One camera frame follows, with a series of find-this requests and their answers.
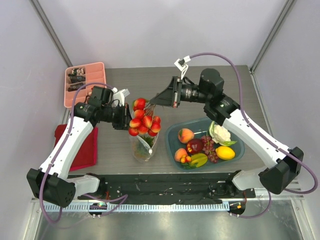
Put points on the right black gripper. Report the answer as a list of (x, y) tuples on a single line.
[(178, 92)]

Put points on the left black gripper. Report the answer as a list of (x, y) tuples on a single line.
[(125, 118)]

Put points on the red cherry bunch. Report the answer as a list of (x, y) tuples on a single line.
[(144, 120)]

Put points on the clear zip top bag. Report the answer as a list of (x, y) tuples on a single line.
[(141, 134)]

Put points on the orange toy pineapple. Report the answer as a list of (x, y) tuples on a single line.
[(143, 147)]

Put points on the orange toy peach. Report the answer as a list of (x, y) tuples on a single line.
[(181, 152), (185, 135)]

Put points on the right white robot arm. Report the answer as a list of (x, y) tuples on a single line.
[(279, 169)]

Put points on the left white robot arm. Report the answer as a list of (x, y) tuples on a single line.
[(50, 182)]

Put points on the teal plastic tray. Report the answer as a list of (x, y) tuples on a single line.
[(200, 128)]

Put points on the dark red toy apple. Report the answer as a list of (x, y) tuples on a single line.
[(194, 146)]

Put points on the red folded cloth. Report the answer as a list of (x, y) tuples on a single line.
[(88, 153)]

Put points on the small orange cherry cluster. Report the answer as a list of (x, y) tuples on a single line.
[(185, 159)]

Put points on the white toy cauliflower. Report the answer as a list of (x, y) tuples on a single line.
[(220, 135)]

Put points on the purple toy grapes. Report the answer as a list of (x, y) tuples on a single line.
[(209, 149)]

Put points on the pink compartment organizer box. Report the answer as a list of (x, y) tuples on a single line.
[(77, 76)]

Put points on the yellow green toy starfruit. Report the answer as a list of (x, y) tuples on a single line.
[(198, 160)]

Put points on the yellow toy lemon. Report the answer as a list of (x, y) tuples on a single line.
[(225, 153)]

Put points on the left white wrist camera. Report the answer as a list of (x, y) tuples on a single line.
[(118, 98)]

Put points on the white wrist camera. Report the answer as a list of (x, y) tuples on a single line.
[(118, 98), (182, 65)]

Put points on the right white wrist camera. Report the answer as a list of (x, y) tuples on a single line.
[(182, 65)]

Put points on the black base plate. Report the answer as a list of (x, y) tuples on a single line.
[(187, 188)]

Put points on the slotted white cable duct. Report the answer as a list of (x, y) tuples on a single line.
[(95, 207)]

